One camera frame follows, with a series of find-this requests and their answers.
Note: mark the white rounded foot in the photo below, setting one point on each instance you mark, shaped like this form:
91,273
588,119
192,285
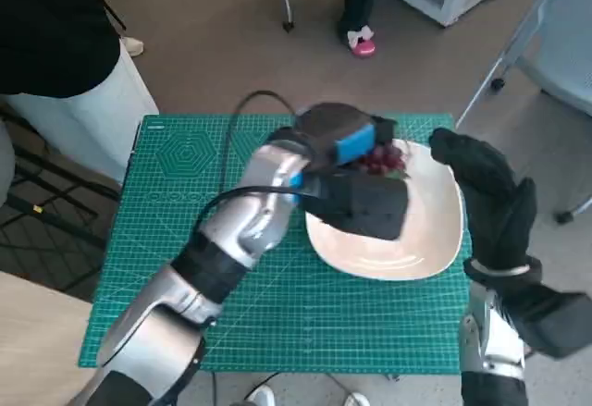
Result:
357,400
262,397

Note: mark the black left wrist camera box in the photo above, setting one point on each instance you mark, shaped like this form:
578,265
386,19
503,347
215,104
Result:
365,207

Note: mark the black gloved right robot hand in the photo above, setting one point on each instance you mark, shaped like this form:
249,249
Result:
495,207

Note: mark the white plate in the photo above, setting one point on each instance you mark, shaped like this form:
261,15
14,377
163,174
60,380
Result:
393,258

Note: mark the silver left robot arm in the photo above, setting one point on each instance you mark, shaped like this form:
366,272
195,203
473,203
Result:
259,212

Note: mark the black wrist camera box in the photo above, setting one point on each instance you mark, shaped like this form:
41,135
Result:
365,207
555,323

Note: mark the grey blue chair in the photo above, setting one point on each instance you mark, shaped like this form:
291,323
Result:
569,54

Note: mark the green cutting mat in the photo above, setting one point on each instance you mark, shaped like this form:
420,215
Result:
324,313

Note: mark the red toy grape bunch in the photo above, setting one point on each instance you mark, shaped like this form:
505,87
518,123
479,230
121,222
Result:
384,161

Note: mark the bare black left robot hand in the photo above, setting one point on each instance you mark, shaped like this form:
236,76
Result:
337,128

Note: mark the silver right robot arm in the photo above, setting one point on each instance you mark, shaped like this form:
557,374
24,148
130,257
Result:
495,355

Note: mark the person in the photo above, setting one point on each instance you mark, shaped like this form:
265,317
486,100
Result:
356,3
46,22

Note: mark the light wooden table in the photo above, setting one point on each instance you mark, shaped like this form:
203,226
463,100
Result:
37,341

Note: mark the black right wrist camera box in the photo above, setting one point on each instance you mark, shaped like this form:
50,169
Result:
555,323

